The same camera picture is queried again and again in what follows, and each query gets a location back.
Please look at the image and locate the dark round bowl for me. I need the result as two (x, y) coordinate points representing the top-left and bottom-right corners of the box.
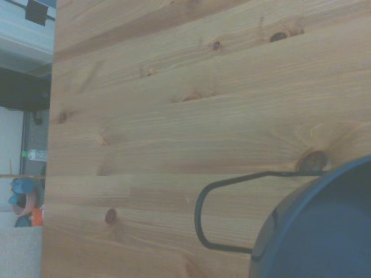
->
(248, 155), (371, 278)

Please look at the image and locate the orange small container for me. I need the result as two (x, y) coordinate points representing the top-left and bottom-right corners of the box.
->
(31, 207), (45, 227)

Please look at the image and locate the translucent plastic storage bin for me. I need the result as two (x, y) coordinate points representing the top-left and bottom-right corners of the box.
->
(0, 0), (56, 76)

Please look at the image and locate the black binder clip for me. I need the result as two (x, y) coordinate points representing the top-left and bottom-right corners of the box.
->
(24, 0), (49, 27)

